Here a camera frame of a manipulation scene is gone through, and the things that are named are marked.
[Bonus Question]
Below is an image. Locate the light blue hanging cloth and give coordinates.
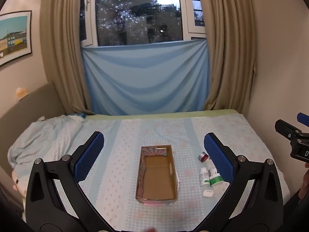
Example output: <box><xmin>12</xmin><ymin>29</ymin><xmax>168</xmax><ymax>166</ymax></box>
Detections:
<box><xmin>81</xmin><ymin>39</ymin><xmax>210</xmax><ymax>116</ymax></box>

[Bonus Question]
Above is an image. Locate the white framed window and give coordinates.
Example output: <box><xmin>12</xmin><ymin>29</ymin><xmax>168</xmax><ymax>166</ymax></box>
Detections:
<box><xmin>80</xmin><ymin>0</ymin><xmax>207</xmax><ymax>47</ymax></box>

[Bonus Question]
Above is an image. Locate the tall white green-label bottle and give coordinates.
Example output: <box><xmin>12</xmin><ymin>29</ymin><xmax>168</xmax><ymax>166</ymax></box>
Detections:
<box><xmin>199</xmin><ymin>167</ymin><xmax>210</xmax><ymax>187</ymax></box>

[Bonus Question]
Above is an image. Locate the pink patterned cardboard box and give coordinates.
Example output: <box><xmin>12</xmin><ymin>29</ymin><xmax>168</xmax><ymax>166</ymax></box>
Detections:
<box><xmin>135</xmin><ymin>144</ymin><xmax>180</xmax><ymax>202</ymax></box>

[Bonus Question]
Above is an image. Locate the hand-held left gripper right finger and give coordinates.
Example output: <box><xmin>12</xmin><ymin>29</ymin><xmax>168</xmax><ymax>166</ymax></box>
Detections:
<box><xmin>193</xmin><ymin>132</ymin><xmax>284</xmax><ymax>231</ymax></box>

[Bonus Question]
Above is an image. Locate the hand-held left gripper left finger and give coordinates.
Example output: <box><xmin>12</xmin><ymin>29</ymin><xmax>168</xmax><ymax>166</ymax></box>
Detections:
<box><xmin>25</xmin><ymin>131</ymin><xmax>114</xmax><ymax>231</ymax></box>

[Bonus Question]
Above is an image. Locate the crumpled light blue blanket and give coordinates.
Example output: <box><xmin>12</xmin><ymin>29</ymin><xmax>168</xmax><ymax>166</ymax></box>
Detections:
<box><xmin>7</xmin><ymin>114</ymin><xmax>85</xmax><ymax>171</ymax></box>

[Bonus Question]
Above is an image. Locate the beige curtain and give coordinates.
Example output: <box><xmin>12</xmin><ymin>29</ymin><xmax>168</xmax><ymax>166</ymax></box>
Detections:
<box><xmin>195</xmin><ymin>0</ymin><xmax>257</xmax><ymax>113</ymax></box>
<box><xmin>40</xmin><ymin>0</ymin><xmax>96</xmax><ymax>115</ymax></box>

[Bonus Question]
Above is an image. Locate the person's right hand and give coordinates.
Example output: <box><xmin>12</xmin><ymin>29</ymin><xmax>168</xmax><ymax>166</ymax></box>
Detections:
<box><xmin>298</xmin><ymin>162</ymin><xmax>309</xmax><ymax>200</ymax></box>

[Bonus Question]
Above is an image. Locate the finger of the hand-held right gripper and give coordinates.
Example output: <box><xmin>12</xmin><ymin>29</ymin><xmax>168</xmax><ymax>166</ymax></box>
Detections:
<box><xmin>275</xmin><ymin>119</ymin><xmax>303</xmax><ymax>141</ymax></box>
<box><xmin>297</xmin><ymin>112</ymin><xmax>309</xmax><ymax>127</ymax></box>

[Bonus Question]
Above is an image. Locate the framed wall picture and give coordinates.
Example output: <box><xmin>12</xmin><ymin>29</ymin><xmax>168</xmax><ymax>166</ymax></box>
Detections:
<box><xmin>0</xmin><ymin>10</ymin><xmax>32</xmax><ymax>67</ymax></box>

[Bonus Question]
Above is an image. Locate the grey padded headboard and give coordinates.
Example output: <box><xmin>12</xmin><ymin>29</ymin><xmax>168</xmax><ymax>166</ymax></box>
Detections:
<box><xmin>0</xmin><ymin>82</ymin><xmax>67</xmax><ymax>196</ymax></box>

